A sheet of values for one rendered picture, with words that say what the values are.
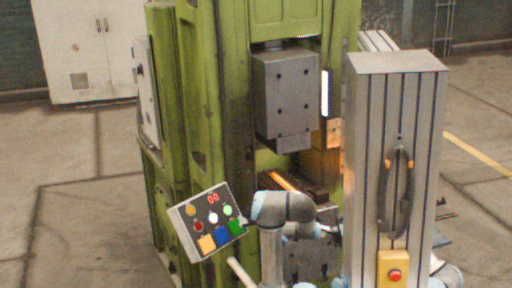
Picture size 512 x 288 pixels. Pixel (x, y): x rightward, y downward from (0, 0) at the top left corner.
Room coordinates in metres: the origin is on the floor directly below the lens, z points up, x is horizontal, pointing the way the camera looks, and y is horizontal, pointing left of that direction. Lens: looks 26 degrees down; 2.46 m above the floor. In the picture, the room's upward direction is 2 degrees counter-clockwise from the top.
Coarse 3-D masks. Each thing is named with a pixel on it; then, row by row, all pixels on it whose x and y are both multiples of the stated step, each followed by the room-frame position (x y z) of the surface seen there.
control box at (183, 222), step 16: (208, 192) 2.57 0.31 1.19; (224, 192) 2.62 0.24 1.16; (176, 208) 2.41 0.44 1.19; (208, 208) 2.51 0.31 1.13; (176, 224) 2.41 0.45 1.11; (192, 224) 2.41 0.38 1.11; (208, 224) 2.46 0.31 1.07; (224, 224) 2.51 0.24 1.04; (192, 240) 2.36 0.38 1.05; (192, 256) 2.36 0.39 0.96; (208, 256) 2.36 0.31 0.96
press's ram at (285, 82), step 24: (288, 48) 3.07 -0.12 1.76; (264, 72) 2.80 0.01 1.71; (288, 72) 2.85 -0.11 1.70; (312, 72) 2.90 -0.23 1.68; (264, 96) 2.81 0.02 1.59; (288, 96) 2.85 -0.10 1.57; (312, 96) 2.90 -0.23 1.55; (264, 120) 2.82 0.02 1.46; (288, 120) 2.85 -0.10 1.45; (312, 120) 2.90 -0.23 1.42
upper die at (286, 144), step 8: (256, 136) 3.05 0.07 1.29; (280, 136) 2.84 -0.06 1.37; (288, 136) 2.85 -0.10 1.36; (296, 136) 2.86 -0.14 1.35; (304, 136) 2.88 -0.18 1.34; (264, 144) 2.96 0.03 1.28; (272, 144) 2.86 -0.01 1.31; (280, 144) 2.83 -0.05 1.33; (288, 144) 2.84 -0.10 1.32; (296, 144) 2.86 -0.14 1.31; (304, 144) 2.88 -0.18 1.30; (280, 152) 2.82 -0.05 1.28; (288, 152) 2.84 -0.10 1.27
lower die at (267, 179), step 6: (270, 168) 3.26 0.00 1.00; (276, 168) 3.27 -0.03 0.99; (258, 174) 3.20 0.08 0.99; (264, 174) 3.19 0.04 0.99; (282, 174) 3.18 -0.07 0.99; (258, 180) 3.13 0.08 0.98; (264, 180) 3.11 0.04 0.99; (270, 180) 3.11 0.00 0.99; (276, 180) 3.08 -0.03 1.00; (288, 180) 3.09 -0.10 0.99; (264, 186) 3.05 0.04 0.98; (270, 186) 3.03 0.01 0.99; (276, 186) 3.02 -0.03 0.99; (282, 186) 3.00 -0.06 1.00; (294, 186) 3.01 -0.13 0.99; (300, 186) 3.01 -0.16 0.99; (306, 192) 2.92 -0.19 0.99
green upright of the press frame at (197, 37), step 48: (192, 0) 2.96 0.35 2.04; (240, 0) 2.91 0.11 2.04; (192, 48) 3.16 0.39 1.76; (240, 48) 2.90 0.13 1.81; (192, 96) 3.17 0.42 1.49; (240, 96) 2.89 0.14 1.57; (192, 144) 3.17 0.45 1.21; (192, 192) 3.19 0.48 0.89; (240, 192) 2.88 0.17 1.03; (240, 240) 2.87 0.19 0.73
